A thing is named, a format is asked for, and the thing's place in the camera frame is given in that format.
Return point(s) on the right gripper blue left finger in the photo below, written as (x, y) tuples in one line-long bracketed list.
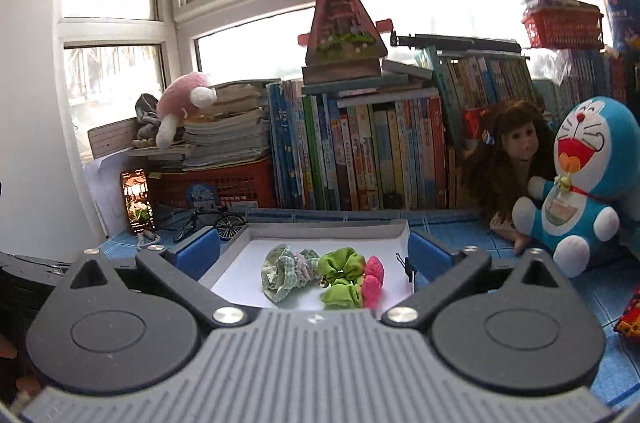
[(195, 254)]

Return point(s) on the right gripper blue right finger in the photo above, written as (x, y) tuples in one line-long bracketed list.
[(428, 258)]

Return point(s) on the pink scrunchie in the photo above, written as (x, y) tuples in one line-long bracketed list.
[(372, 282)]

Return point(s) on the lime green scrunchie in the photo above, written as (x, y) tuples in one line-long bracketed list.
[(341, 274)]

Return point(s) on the pale green patterned scrunchie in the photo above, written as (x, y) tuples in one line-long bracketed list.
[(285, 270)]

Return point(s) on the black binder clip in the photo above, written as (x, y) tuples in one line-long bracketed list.
[(405, 263)]

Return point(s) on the miniature black bicycle model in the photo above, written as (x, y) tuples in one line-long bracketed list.
[(227, 223)]

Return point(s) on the white shallow cardboard tray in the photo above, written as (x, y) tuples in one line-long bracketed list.
[(236, 275)]

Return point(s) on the red plastic basket under books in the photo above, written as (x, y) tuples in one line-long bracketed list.
[(249, 182)]

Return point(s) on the smartphone with lit screen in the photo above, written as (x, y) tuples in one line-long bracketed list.
[(135, 191)]

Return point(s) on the row of upright books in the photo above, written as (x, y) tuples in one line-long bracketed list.
[(395, 140)]

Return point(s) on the stack of flat books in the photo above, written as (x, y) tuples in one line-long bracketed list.
[(236, 128)]

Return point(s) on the brown haired doll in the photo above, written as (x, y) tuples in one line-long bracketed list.
[(515, 145)]

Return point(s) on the grey elephant plush toy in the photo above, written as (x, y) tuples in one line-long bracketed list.
[(148, 121)]

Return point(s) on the pink mushroom plush toy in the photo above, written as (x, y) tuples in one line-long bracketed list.
[(182, 100)]

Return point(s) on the blue Doraemon plush toy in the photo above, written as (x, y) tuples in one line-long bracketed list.
[(595, 190)]

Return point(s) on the red patterned cloth bag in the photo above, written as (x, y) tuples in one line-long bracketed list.
[(628, 325)]

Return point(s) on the black tripod on books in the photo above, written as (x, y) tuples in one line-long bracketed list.
[(453, 43)]

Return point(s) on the blue checked cloth mat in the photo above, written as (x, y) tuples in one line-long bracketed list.
[(499, 337)]

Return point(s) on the red triangular house tin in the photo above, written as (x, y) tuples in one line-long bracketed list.
[(343, 43)]

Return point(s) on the small red basket on books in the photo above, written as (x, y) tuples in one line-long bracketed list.
[(563, 24)]

